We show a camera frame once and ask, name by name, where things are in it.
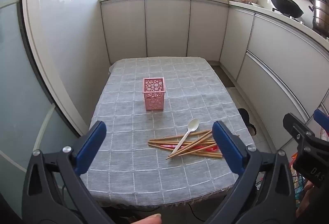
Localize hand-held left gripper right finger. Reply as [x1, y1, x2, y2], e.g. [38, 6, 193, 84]
[206, 121, 296, 224]

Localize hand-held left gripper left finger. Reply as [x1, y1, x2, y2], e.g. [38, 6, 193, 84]
[22, 121, 115, 224]

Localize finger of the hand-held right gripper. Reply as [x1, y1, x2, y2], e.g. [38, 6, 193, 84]
[283, 113, 316, 149]
[314, 110, 329, 141]

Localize set of wooden chopsticks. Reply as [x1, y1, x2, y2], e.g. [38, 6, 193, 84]
[148, 129, 241, 160]

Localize white plastic spoon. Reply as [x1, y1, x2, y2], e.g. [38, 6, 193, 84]
[172, 118, 199, 155]

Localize pink perforated utensil holder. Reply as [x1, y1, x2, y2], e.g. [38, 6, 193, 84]
[142, 77, 165, 111]

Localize person's right hand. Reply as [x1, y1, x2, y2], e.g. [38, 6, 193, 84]
[295, 181, 315, 218]

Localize person's left hand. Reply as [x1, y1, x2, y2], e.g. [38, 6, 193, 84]
[137, 213, 162, 224]

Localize colourful bag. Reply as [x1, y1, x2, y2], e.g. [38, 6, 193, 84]
[290, 153, 306, 206]

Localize grey checked tablecloth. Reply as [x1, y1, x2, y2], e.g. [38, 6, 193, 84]
[86, 57, 256, 208]

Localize stainless steel pot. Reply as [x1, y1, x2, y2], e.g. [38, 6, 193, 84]
[308, 0, 329, 34]

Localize frosted glass door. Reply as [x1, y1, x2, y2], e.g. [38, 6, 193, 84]
[0, 0, 89, 214]

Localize black wok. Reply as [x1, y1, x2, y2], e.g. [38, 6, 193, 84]
[265, 0, 304, 19]

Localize white kitchen counter cabinets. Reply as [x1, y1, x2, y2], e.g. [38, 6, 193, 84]
[99, 0, 329, 158]

